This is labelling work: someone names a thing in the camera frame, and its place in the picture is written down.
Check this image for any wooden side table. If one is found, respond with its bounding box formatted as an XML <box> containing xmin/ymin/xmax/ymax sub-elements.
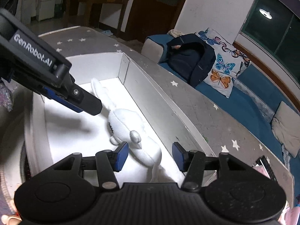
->
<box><xmin>63</xmin><ymin>0</ymin><xmax>129</xmax><ymax>38</ymax></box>

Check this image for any grey cushion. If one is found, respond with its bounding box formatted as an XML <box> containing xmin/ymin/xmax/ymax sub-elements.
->
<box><xmin>271</xmin><ymin>101</ymin><xmax>300</xmax><ymax>158</ymax></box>

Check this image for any dark blue backpack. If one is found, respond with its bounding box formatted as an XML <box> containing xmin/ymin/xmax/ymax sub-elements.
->
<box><xmin>160</xmin><ymin>34</ymin><xmax>216</xmax><ymax>88</ymax></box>

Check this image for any white plush rabbit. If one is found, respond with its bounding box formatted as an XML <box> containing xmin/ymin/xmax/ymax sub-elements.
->
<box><xmin>90</xmin><ymin>78</ymin><xmax>179</xmax><ymax>183</ymax></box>

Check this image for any butterfly print pillow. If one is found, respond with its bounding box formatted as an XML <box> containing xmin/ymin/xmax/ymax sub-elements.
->
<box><xmin>196</xmin><ymin>28</ymin><xmax>251</xmax><ymax>98</ymax></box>

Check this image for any white refrigerator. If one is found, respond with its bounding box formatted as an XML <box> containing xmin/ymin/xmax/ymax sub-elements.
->
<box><xmin>16</xmin><ymin>0</ymin><xmax>56</xmax><ymax>24</ymax></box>

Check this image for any dark wooden door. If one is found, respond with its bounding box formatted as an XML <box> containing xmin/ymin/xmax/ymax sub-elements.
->
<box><xmin>124</xmin><ymin>0</ymin><xmax>186</xmax><ymax>42</ymax></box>

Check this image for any green framed window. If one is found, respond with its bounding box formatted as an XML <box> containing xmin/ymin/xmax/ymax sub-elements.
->
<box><xmin>242</xmin><ymin>0</ymin><xmax>299</xmax><ymax>80</ymax></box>

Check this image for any grey cardboard box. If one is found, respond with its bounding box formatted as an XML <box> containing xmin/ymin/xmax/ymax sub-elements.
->
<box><xmin>24</xmin><ymin>53</ymin><xmax>214</xmax><ymax>184</ymax></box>

